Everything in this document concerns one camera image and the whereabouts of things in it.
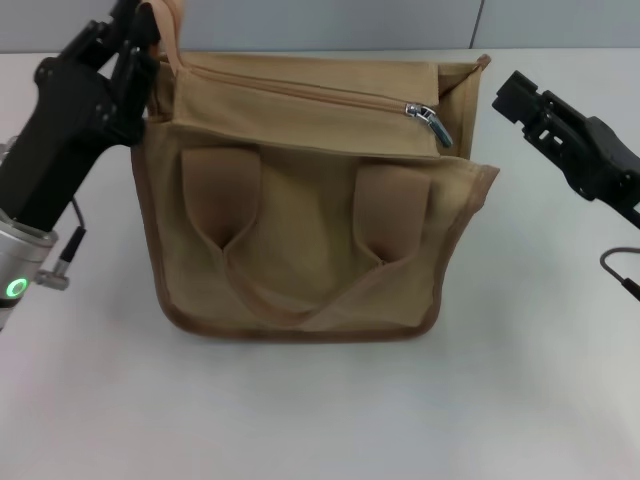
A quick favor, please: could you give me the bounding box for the right gripper cable with connectors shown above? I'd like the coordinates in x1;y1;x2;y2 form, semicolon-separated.
599;247;640;302

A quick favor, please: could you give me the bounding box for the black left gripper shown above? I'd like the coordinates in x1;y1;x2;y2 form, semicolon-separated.
0;0;161;232

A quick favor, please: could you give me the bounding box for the gripper cable with connectors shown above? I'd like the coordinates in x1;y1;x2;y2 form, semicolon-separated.
599;247;640;302
0;139;91;291

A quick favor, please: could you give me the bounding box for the silver metal zipper pull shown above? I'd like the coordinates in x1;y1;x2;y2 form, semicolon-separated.
404;101;455;149

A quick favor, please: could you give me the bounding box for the left gripper cable with connectors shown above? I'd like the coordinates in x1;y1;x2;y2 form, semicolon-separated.
0;139;91;291

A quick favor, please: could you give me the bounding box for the khaki canvas food bag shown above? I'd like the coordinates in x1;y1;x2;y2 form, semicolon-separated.
130;0;501;345

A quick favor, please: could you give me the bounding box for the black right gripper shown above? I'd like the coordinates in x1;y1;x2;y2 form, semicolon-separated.
490;69;640;229

